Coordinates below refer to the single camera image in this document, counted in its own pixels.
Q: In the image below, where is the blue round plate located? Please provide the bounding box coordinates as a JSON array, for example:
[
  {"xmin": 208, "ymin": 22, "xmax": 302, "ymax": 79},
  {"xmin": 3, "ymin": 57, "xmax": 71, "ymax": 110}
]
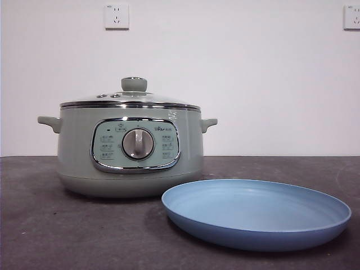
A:
[{"xmin": 161, "ymin": 178, "xmax": 352, "ymax": 252}]

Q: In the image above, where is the pale green electric steamer pot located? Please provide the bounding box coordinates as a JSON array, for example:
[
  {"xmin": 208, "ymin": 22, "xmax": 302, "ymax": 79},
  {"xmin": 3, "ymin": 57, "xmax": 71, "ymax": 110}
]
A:
[{"xmin": 37, "ymin": 105, "xmax": 218, "ymax": 199}]

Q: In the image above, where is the white wall socket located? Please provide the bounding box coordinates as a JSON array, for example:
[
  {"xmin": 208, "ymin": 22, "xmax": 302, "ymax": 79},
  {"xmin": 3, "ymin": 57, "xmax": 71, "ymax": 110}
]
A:
[
  {"xmin": 105, "ymin": 3, "xmax": 131, "ymax": 30},
  {"xmin": 343, "ymin": 4, "xmax": 360, "ymax": 31}
]

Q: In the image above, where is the glass lid with green knob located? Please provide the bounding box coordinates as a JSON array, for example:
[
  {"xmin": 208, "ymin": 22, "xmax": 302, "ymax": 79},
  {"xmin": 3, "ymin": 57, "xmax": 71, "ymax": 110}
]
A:
[{"xmin": 60, "ymin": 76, "xmax": 199, "ymax": 109}]

